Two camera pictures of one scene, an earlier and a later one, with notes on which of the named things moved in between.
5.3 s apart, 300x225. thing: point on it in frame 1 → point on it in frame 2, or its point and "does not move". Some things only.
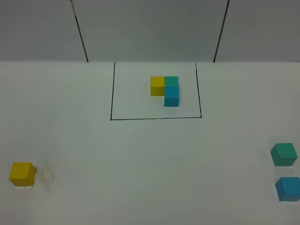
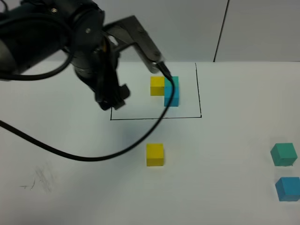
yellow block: [22, 174] → [154, 154]
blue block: [288, 188] does not move
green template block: [171, 81] does not move
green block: [283, 154] does not move
